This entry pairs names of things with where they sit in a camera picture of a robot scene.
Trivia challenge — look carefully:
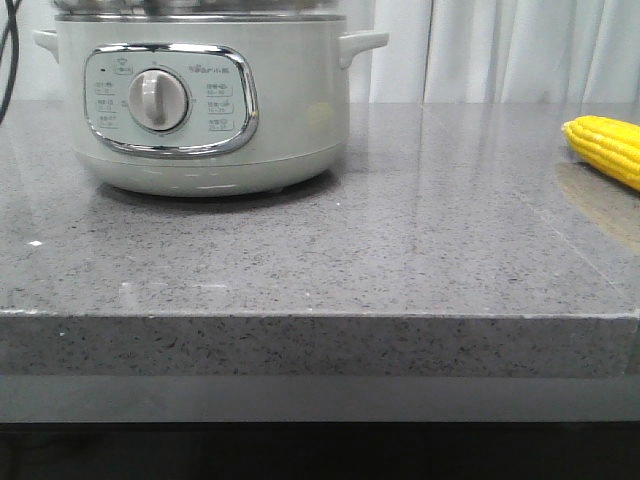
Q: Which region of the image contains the black cable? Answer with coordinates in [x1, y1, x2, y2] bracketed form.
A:
[0, 0, 22, 123]

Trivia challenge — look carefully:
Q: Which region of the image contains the yellow toy corn cob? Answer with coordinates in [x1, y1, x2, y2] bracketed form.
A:
[562, 115, 639, 191]

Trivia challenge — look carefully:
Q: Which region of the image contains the pale green electric cooking pot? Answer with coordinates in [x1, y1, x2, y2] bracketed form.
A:
[34, 1, 389, 197]

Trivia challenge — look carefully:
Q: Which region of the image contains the white pleated curtain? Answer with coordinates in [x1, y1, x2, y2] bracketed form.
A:
[0, 0, 640, 105]

